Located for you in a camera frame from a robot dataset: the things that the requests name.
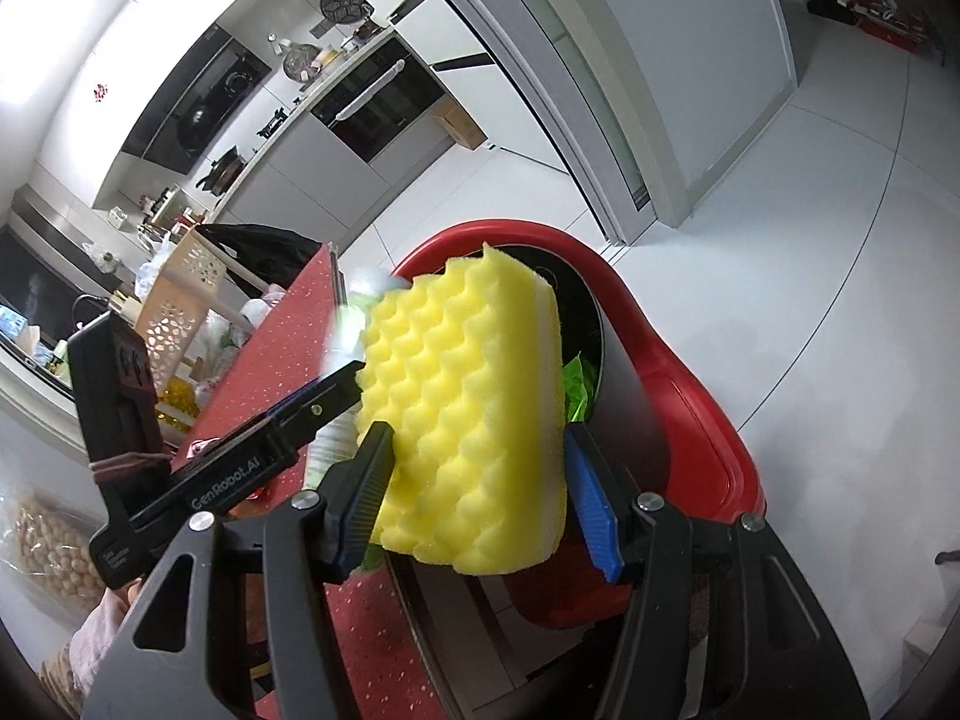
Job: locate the person's left forearm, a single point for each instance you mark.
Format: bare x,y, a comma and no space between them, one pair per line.
82,645

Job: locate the yellow wavy sponge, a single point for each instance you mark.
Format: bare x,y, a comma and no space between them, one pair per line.
457,405

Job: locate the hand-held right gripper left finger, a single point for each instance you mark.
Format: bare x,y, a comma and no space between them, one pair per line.
364,495

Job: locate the black trash bin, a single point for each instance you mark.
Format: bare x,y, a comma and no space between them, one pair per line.
630,405

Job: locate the red plastic chair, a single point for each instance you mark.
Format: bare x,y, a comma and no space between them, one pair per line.
705,405

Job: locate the black wok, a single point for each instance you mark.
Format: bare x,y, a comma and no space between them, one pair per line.
221,169

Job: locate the clear bag of beige balls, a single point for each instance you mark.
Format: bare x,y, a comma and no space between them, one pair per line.
45,540

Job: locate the cardboard box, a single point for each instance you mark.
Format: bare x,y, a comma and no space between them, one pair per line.
459,124

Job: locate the pile of red boxes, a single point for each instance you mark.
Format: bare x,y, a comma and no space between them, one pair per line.
870,15

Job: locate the white upper cabinets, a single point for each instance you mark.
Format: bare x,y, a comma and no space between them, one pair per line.
112,37

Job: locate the wooden chair with flower cutouts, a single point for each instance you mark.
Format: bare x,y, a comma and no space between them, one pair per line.
176,315

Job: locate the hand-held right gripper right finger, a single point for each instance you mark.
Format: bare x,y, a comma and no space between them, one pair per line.
592,502

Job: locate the red paper decoration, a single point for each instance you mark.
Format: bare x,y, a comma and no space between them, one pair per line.
103,90

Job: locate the round grey pan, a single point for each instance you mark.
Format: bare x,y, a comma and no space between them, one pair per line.
300,61

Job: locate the black built-in oven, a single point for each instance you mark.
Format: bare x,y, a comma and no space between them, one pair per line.
382,101

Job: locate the yellow bag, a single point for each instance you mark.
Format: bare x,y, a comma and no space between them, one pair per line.
178,401

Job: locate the grey sliding door frame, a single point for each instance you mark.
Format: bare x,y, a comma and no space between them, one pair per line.
570,90

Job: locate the bright green snack wrapper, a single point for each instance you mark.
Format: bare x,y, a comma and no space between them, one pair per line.
581,390

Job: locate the clear plastic bag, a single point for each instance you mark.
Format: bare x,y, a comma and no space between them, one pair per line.
154,266

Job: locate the white bottle with green label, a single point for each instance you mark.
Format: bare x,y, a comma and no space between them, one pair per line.
341,345

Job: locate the black range hood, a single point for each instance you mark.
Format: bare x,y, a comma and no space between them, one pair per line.
202,101

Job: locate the white plastic bags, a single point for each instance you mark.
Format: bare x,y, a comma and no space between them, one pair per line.
255,311

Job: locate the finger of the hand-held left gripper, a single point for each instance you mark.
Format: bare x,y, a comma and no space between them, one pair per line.
326,401

